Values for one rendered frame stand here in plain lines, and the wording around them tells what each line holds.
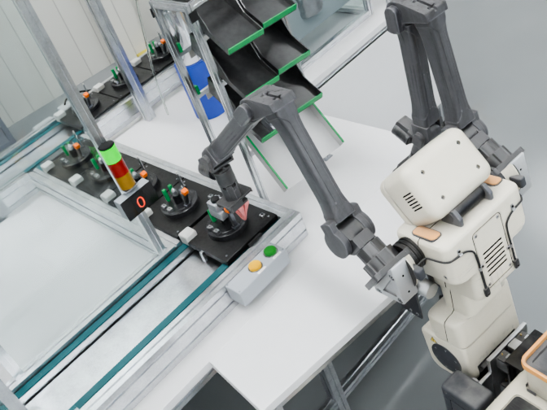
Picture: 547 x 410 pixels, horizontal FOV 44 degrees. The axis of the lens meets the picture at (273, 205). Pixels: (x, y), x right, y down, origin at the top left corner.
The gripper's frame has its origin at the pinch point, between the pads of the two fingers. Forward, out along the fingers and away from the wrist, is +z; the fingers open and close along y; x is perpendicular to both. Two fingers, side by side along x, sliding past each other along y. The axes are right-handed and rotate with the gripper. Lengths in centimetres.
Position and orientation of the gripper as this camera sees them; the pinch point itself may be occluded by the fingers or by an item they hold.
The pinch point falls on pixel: (243, 217)
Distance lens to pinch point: 212.1
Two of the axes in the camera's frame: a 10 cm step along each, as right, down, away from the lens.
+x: 6.9, 2.5, -6.8
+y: -6.5, 6.2, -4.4
